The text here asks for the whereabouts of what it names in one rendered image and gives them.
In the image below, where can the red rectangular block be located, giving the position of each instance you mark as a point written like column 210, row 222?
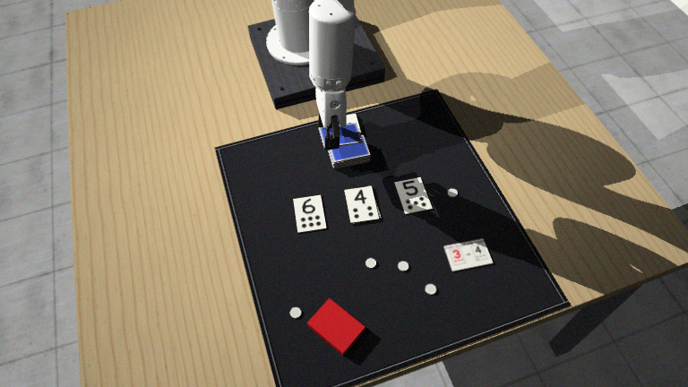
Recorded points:
column 335, row 326

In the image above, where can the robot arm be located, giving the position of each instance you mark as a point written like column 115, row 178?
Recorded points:
column 321, row 36

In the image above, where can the black card cloth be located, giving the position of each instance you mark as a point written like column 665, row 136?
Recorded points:
column 410, row 139

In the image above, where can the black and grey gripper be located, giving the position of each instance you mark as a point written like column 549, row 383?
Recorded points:
column 332, row 105

